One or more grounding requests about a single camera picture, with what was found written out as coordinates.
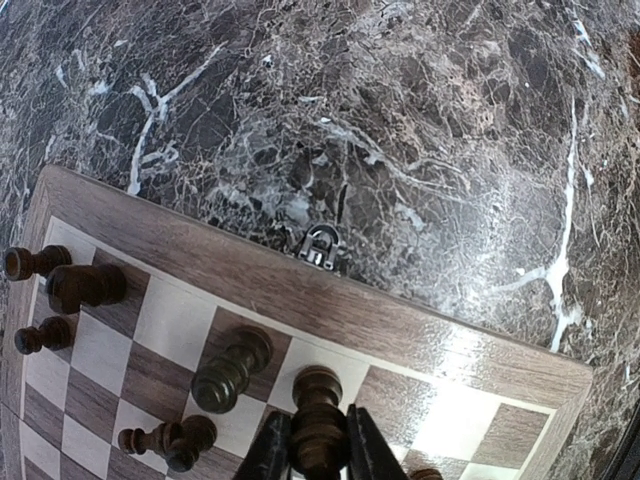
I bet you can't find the wooden chess board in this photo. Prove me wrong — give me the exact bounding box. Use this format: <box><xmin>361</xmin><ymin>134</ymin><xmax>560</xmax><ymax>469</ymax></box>
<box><xmin>1</xmin><ymin>166</ymin><xmax>593</xmax><ymax>479</ymax></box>

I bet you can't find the dark chess bishop piece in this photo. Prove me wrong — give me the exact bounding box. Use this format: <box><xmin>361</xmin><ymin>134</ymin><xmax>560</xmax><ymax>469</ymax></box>
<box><xmin>191</xmin><ymin>326</ymin><xmax>273</xmax><ymax>414</ymax></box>

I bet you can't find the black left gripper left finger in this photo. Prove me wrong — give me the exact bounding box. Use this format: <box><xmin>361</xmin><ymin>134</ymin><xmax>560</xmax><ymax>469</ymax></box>
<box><xmin>233</xmin><ymin>412</ymin><xmax>292</xmax><ymax>480</ymax></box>

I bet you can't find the metal board clasp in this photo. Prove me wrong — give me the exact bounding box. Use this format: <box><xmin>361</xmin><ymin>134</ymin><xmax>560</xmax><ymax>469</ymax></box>
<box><xmin>295</xmin><ymin>224</ymin><xmax>345</xmax><ymax>271</ymax></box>

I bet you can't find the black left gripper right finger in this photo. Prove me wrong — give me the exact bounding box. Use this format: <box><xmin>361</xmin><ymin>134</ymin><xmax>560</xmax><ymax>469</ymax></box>
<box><xmin>347</xmin><ymin>404</ymin><xmax>405</xmax><ymax>480</ymax></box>

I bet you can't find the dark chess rook corner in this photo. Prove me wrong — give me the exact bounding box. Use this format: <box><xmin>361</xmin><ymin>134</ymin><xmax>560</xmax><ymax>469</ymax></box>
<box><xmin>2</xmin><ymin>245</ymin><xmax>72</xmax><ymax>282</ymax></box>

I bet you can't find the dark chess queen piece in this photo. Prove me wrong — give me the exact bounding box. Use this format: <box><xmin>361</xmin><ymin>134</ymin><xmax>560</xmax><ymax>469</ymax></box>
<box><xmin>289</xmin><ymin>365</ymin><xmax>350</xmax><ymax>479</ymax></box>

